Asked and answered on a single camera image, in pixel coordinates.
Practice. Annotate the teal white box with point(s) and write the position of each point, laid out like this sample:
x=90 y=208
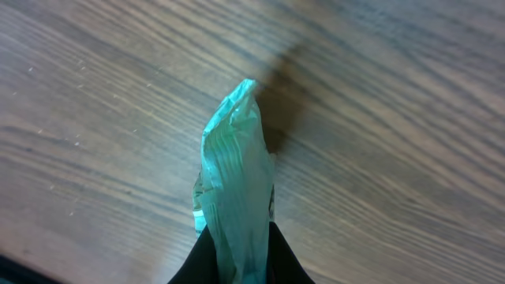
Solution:
x=237 y=175

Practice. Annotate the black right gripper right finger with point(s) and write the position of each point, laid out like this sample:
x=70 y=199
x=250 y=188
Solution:
x=282 y=265

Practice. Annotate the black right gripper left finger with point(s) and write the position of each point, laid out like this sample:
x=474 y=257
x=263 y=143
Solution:
x=200 y=267

